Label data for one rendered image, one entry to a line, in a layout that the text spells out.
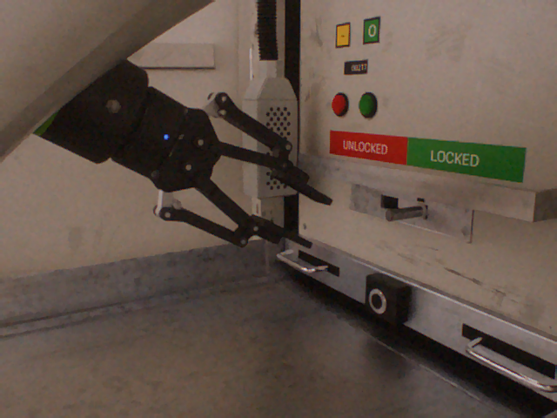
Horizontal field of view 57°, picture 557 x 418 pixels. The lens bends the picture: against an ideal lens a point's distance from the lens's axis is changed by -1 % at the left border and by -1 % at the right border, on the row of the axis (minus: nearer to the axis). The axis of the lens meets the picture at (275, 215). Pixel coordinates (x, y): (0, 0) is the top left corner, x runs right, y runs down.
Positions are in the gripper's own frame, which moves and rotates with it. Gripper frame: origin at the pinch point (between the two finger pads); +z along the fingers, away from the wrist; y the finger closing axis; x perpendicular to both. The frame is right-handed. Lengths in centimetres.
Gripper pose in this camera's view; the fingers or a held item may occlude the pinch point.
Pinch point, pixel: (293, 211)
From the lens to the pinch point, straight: 56.3
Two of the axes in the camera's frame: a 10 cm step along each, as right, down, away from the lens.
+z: 7.4, 3.9, 5.4
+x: 5.1, 1.9, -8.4
